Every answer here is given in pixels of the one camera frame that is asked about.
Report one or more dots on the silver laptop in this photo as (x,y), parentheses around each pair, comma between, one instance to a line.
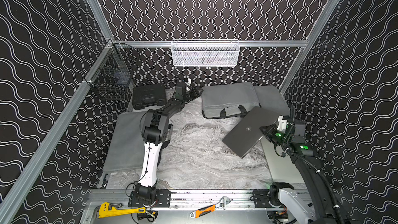
(281,169)

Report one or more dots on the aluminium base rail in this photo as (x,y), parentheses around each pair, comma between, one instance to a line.
(241,199)

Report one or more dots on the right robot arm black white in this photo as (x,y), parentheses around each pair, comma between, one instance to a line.
(326,208)

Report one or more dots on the dark grey laptop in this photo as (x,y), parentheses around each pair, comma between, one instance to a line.
(245,135)

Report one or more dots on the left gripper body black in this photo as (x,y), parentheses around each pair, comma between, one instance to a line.
(180,92)

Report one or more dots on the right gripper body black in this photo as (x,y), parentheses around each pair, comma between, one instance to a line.
(270,129)

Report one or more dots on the yellow pipe wrench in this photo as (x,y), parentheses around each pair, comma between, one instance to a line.
(106,210)

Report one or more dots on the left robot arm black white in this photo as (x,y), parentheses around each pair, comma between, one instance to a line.
(156,132)

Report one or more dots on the white wire mesh basket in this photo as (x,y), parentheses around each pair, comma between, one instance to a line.
(205,53)

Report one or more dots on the black wire basket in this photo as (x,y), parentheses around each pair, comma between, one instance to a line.
(113,80)

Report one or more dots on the black plastic tool case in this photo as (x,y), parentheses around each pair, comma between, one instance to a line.
(149,95)

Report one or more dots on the orange adjustable wrench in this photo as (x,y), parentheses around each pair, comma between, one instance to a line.
(224,201)

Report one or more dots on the grey zippered laptop bag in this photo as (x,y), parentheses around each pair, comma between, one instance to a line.
(270,99)

